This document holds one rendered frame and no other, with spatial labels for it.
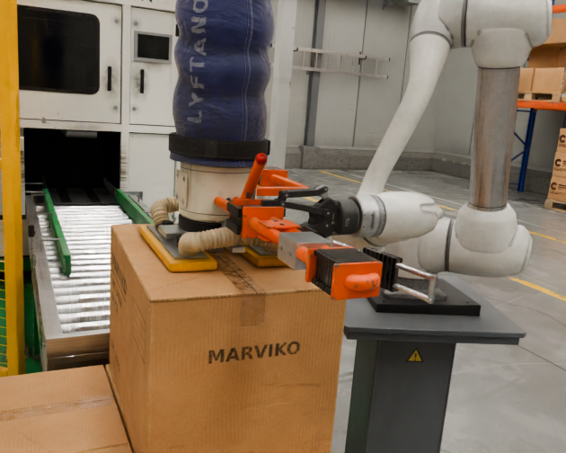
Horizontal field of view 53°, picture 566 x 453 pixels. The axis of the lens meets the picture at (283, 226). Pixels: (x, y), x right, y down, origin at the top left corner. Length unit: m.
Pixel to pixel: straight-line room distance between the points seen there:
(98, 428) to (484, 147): 1.17
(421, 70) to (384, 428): 1.03
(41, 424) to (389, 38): 11.82
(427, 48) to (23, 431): 1.28
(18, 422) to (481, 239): 1.23
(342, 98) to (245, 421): 11.13
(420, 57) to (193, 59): 0.55
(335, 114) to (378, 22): 2.07
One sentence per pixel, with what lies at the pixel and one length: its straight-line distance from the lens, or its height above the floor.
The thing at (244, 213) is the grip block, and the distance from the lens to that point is 1.06.
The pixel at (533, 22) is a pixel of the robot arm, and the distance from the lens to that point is 1.51.
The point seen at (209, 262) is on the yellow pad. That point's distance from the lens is 1.20.
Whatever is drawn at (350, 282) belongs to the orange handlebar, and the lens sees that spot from 0.76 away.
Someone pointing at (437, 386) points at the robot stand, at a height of 0.52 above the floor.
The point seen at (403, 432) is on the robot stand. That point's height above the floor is 0.37.
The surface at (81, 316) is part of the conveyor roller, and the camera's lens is 2.07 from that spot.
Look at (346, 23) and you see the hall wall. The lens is 12.19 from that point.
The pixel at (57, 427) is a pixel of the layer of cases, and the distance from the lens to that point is 1.46.
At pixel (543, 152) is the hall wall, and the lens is 11.53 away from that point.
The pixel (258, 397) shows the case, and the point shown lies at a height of 0.72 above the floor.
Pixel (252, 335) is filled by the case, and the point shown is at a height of 0.86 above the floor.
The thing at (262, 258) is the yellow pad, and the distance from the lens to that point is 1.24.
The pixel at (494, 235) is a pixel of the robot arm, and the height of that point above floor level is 0.99.
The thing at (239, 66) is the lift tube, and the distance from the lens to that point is 1.23.
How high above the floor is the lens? 1.30
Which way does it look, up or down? 12 degrees down
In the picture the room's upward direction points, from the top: 4 degrees clockwise
